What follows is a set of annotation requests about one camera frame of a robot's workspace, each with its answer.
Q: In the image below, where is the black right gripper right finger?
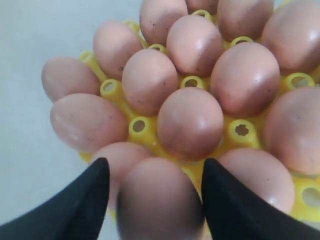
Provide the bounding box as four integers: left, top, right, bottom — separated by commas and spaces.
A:
201, 158, 320, 240

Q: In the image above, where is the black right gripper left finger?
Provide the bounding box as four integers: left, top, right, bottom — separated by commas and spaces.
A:
0, 158, 110, 240

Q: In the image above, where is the brown egg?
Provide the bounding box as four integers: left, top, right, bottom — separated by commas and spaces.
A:
92, 20, 143, 81
263, 86, 320, 175
139, 0, 188, 46
157, 87, 224, 162
166, 14, 225, 77
89, 142, 153, 212
218, 147, 295, 214
41, 56, 101, 103
210, 42, 281, 118
261, 0, 320, 73
116, 157, 205, 240
217, 0, 275, 42
122, 48, 179, 117
50, 93, 129, 154

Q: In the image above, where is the yellow plastic egg tray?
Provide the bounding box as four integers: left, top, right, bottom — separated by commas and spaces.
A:
78, 0, 320, 223

